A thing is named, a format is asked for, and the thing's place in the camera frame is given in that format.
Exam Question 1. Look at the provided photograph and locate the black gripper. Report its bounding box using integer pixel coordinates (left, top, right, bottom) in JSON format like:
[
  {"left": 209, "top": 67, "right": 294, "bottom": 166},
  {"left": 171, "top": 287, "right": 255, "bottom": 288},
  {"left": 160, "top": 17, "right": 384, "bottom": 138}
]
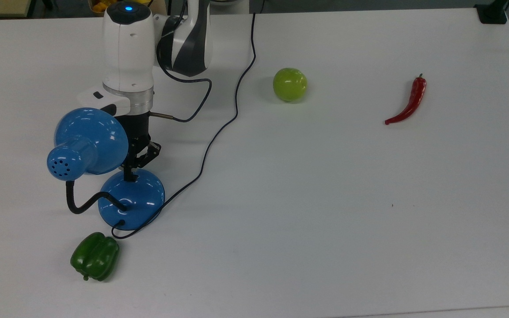
[{"left": 117, "top": 113, "right": 162, "bottom": 182}]

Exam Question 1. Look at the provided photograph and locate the blue desk lamp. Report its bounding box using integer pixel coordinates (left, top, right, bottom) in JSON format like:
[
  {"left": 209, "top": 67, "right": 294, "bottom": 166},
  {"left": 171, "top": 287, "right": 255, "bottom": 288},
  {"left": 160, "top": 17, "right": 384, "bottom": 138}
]
[{"left": 47, "top": 107, "right": 166, "bottom": 231}]

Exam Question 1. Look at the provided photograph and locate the green bell pepper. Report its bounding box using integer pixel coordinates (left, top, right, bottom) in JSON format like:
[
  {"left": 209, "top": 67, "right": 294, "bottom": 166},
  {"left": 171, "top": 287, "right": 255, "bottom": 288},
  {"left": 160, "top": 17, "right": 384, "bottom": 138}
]
[{"left": 70, "top": 232, "right": 121, "bottom": 282}]

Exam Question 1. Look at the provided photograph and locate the yellow-green round fruit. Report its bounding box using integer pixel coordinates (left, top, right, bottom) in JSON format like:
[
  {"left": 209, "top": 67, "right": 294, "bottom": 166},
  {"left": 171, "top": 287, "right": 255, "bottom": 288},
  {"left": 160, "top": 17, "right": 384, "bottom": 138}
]
[{"left": 273, "top": 67, "right": 308, "bottom": 102}]

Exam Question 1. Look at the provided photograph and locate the red chili pepper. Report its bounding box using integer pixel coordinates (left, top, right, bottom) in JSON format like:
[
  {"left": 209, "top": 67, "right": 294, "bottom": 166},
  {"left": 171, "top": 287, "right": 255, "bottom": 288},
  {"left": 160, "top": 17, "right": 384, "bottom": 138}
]
[{"left": 384, "top": 73, "right": 427, "bottom": 125}]

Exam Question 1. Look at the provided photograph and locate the dark robot arm cable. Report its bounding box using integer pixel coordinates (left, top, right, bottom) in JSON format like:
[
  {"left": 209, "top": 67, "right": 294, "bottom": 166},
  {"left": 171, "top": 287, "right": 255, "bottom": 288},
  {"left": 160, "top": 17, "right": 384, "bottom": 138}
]
[{"left": 150, "top": 18, "right": 213, "bottom": 124}]

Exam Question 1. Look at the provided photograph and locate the dark lamp power cable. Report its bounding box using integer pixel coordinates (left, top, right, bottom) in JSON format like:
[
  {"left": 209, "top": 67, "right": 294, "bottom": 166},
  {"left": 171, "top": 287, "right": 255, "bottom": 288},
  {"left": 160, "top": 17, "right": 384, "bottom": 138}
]
[{"left": 111, "top": 11, "right": 257, "bottom": 239}]

